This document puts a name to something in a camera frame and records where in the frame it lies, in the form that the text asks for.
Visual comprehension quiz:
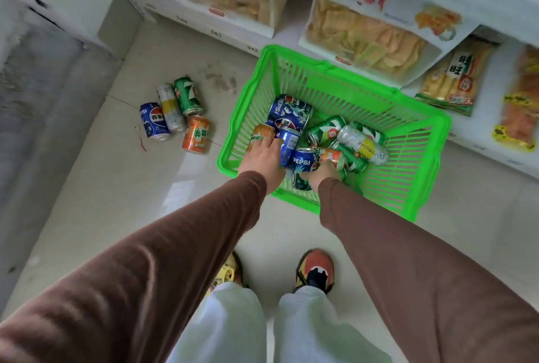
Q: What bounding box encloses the green plastic basket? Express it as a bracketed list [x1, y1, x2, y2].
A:
[217, 44, 452, 223]

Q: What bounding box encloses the person's right leg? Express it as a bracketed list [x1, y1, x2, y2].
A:
[273, 285, 392, 363]

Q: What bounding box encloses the person's right forearm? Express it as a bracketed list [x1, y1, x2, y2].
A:
[318, 177, 539, 363]

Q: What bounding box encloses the red right shoe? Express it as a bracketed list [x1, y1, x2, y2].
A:
[294, 248, 336, 295]

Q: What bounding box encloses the person's left leg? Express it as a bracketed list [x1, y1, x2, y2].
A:
[166, 282, 268, 363]

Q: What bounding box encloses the yellow left shoe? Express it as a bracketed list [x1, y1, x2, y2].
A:
[210, 251, 245, 292]

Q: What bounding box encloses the pile of cans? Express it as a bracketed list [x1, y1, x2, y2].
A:
[266, 94, 390, 174]

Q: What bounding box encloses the person's right hand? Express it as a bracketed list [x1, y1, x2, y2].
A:
[300, 160, 342, 193]

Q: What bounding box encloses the yellow rice cracker packet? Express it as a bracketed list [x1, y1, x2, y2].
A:
[414, 34, 500, 118]

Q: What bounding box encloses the orange snack packet yellow label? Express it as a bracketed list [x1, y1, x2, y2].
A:
[491, 44, 539, 152]

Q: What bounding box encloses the person's leg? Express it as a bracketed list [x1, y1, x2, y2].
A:
[273, 285, 392, 363]
[166, 282, 268, 363]

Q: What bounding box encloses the person's left hand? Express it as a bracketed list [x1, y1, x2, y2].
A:
[237, 133, 287, 196]

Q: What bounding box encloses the person's left forearm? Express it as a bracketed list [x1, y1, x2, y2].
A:
[0, 171, 268, 363]

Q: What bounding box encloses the green 7up can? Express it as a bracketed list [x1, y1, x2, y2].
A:
[173, 76, 204, 117]

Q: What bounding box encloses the silver yellow can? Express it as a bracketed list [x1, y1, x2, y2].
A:
[156, 83, 188, 133]

